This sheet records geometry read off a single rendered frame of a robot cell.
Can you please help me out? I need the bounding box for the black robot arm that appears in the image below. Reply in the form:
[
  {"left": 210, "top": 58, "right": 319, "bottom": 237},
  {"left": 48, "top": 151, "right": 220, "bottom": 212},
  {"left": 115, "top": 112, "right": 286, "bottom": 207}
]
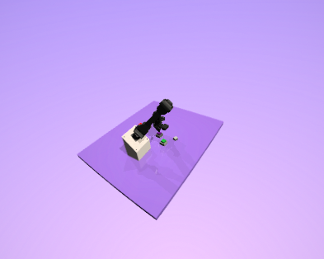
[{"left": 130, "top": 98, "right": 173, "bottom": 142}]

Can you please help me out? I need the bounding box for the green button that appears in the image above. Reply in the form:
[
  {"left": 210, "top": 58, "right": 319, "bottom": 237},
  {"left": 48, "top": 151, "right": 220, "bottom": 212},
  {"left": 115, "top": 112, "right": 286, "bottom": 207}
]
[{"left": 160, "top": 139, "right": 167, "bottom": 146}]

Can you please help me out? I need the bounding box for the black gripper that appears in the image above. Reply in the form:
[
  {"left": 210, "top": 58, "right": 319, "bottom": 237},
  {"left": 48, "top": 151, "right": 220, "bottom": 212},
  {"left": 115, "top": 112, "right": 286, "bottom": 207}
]
[{"left": 153, "top": 117, "right": 169, "bottom": 132}]

